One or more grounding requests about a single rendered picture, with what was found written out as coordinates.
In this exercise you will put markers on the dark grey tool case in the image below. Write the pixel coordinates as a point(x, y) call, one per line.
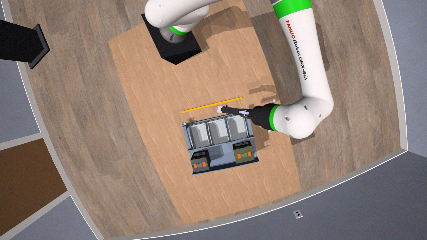
point(200, 161)

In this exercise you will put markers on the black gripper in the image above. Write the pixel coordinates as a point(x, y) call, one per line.
point(252, 114)

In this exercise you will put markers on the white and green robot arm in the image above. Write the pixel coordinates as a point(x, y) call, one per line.
point(175, 18)

